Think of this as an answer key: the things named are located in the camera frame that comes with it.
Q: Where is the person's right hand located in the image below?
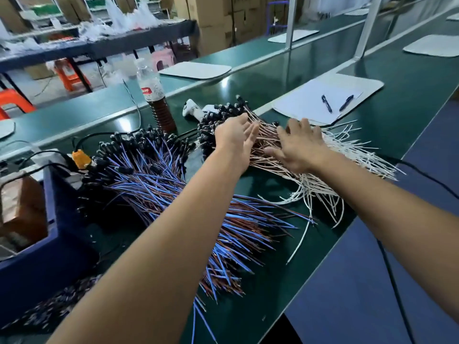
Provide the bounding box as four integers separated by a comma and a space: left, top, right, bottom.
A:
263, 118, 334, 175

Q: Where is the person's left hand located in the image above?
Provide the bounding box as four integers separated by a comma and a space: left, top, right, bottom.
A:
214, 112, 261, 169

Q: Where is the person's right forearm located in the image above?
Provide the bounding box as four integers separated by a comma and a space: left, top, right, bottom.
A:
305, 150, 459, 306

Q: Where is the person's left forearm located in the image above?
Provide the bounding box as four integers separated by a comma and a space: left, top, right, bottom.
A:
47, 147, 250, 344

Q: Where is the white paper sheet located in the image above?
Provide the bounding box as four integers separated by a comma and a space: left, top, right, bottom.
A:
273, 80, 364, 126

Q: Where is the white handheld controller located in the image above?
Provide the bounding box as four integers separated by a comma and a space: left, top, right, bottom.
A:
182, 99, 216, 123

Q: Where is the plastic bottle of brown liquid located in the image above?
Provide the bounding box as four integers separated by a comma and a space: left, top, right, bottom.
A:
136, 58, 177, 134

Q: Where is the pink plastic stool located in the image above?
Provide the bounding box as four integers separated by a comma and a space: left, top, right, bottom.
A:
151, 50, 177, 71

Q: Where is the stack of cardboard boxes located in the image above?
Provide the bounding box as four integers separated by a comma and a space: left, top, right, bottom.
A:
172, 0, 292, 58

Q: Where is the dark work table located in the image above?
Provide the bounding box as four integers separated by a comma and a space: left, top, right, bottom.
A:
0, 19, 200, 94

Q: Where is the pile of clear plastic bags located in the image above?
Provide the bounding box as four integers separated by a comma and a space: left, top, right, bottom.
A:
0, 0, 171, 54

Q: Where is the orange plug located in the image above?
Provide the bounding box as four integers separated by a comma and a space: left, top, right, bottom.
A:
72, 149, 93, 170

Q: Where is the orange plastic stool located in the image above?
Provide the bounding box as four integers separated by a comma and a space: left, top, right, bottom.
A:
54, 58, 92, 93
0, 89, 37, 121

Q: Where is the white power strip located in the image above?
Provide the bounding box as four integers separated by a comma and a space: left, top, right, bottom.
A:
30, 148, 84, 191

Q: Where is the dark blue plastic bin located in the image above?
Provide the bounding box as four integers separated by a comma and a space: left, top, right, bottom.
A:
0, 165, 99, 327

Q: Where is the brown cardboard box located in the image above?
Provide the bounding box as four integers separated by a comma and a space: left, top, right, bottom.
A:
0, 175, 49, 245

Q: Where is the pile of white brown wires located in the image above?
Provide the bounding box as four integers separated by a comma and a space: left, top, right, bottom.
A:
197, 95, 407, 265

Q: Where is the grey metal post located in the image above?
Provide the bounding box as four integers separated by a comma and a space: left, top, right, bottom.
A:
354, 0, 384, 61
285, 0, 298, 51

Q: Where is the pile of blue brown wires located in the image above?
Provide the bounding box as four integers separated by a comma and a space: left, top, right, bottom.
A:
77, 127, 316, 344

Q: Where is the thin black cable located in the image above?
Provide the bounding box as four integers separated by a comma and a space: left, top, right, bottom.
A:
72, 79, 144, 151

